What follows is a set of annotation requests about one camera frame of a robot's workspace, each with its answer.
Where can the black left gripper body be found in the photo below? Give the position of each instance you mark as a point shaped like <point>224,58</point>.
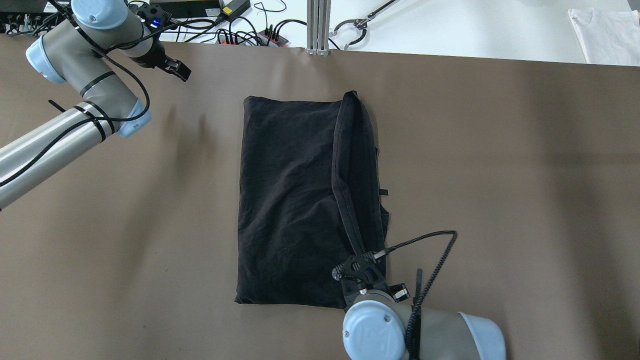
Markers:
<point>156,54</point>

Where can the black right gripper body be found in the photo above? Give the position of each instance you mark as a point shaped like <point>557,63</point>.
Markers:
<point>374,285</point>

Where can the black printed t-shirt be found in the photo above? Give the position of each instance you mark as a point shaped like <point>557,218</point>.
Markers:
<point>309,198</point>

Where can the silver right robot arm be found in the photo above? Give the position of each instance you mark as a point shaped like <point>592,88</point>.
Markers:
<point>381,324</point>

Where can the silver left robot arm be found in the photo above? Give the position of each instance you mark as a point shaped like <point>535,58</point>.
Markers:
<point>76,53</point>

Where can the red grey power strip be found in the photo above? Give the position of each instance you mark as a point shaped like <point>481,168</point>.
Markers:
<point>225,36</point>

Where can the metal grabber tool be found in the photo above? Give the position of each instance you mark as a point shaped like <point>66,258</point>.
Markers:
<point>360,25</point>

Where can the white folded t-shirt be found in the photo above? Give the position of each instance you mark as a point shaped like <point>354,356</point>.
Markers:
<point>607,37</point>

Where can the aluminium frame post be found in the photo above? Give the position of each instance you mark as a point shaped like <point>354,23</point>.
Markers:
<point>318,23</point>

